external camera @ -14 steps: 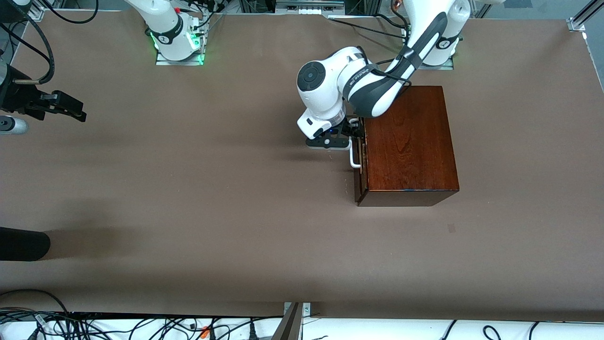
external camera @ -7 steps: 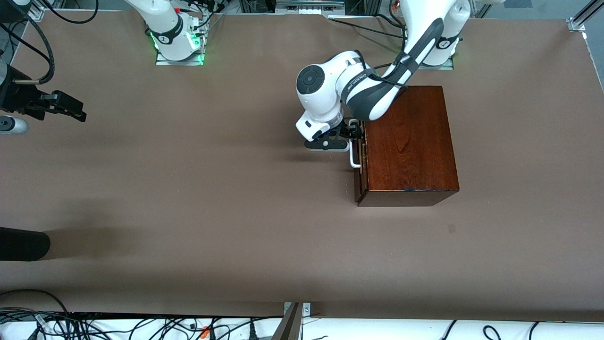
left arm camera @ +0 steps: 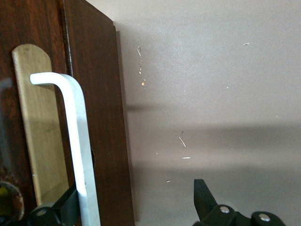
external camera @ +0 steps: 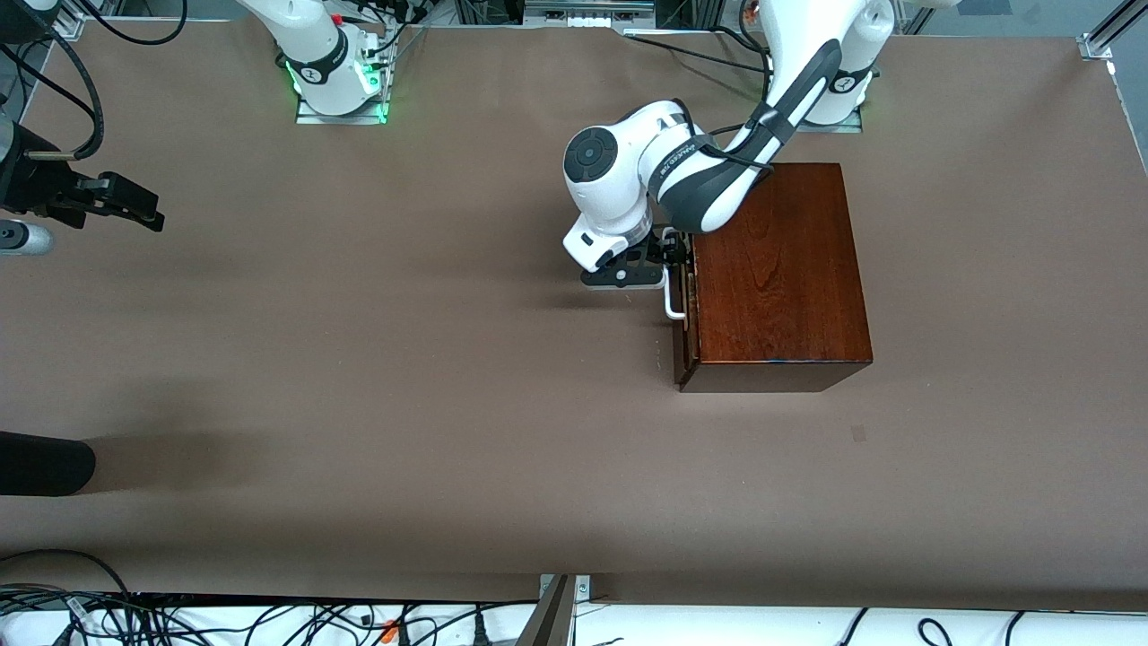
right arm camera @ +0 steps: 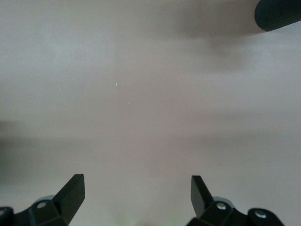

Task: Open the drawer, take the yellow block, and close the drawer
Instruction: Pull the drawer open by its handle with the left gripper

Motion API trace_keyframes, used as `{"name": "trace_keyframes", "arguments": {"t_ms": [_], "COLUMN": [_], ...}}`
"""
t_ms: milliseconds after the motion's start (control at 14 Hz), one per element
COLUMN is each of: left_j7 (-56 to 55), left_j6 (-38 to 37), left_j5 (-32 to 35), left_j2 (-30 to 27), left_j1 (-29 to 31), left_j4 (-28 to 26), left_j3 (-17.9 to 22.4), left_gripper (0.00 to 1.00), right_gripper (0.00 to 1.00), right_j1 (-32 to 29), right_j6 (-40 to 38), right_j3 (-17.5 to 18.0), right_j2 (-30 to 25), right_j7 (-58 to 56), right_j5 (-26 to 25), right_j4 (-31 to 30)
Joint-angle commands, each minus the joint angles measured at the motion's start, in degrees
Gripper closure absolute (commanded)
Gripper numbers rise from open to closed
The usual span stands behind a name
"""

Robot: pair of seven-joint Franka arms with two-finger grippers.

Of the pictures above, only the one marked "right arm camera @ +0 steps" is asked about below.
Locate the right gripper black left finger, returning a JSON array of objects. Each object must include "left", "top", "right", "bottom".
[{"left": 14, "top": 174, "right": 86, "bottom": 226}]

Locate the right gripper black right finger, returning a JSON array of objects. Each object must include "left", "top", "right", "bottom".
[{"left": 185, "top": 175, "right": 253, "bottom": 226}]

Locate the black ribbed cylinder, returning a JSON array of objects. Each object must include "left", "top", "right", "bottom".
[{"left": 254, "top": 0, "right": 301, "bottom": 32}]

